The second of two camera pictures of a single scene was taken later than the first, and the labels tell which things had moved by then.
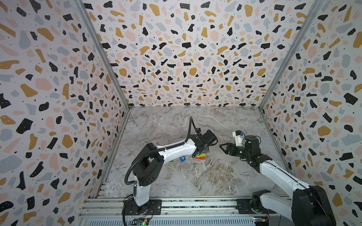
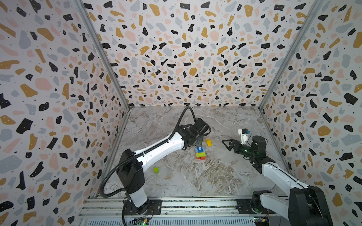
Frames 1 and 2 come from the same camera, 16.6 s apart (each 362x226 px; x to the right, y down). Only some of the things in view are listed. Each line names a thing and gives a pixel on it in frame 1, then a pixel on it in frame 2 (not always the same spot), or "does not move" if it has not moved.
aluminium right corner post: [313, 13] does not move
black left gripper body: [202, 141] to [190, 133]
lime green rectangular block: [202, 155] does not move
